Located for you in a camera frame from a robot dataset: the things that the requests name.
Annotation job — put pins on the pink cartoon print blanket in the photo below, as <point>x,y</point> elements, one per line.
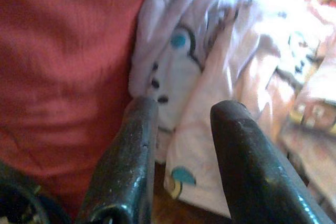
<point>236,64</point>

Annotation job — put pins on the red armchair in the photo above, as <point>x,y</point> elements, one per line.
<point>65,51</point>

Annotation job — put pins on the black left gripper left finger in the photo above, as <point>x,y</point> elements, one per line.
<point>126,171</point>

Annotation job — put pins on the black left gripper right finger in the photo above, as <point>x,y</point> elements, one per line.
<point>252,171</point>

